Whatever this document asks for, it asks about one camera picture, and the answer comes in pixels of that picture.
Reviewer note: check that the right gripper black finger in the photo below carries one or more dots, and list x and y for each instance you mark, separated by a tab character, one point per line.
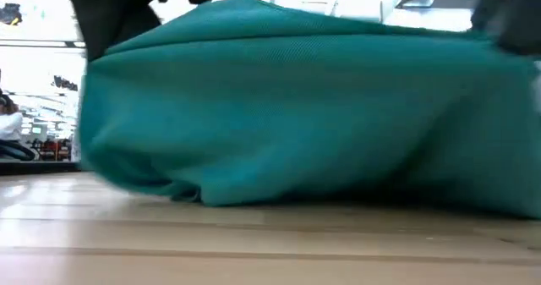
522	14
486	10

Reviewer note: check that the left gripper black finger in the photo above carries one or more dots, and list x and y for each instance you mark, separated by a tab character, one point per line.
101	14

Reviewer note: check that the teal terry towel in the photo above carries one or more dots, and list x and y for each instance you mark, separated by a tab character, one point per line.
296	107

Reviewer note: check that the long ceiling light strip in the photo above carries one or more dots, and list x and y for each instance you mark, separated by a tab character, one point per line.
34	44

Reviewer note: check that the dark ceiling fixture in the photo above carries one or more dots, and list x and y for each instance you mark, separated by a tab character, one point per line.
65	83

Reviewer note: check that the red workshop cart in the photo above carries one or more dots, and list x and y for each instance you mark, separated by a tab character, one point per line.
57	149

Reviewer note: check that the person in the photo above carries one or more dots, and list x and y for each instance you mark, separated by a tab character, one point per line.
9	124

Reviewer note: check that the black curved tube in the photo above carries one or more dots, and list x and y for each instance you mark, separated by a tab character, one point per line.
19	150

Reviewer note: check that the black aluminium table frame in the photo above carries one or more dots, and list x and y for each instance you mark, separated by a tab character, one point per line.
38	168

